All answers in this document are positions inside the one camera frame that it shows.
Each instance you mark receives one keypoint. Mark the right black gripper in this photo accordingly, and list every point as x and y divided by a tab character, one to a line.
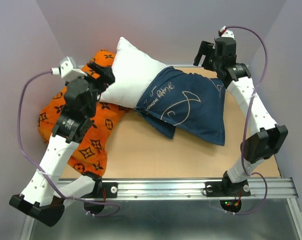
206	48

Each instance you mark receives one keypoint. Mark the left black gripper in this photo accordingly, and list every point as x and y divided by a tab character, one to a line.
107	73

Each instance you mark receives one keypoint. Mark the white pillow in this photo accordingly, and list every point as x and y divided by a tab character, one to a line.
134	71

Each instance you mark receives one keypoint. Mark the blue pillowcase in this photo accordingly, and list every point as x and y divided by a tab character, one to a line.
194	103

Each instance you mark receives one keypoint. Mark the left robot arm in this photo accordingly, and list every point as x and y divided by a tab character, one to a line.
41	199

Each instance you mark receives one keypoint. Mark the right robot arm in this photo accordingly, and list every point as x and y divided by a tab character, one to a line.
263	136

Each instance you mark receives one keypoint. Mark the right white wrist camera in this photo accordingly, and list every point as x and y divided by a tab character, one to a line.
225	32

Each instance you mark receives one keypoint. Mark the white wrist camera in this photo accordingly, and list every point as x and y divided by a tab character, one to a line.
225	32
68	70

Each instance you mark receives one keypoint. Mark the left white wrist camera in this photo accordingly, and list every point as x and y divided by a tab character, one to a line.
68	70

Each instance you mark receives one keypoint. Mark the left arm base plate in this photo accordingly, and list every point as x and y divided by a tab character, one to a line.
105	190

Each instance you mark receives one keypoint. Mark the aluminium front rail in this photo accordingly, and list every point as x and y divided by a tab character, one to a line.
195	189

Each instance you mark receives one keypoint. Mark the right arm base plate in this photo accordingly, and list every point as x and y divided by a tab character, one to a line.
219	188

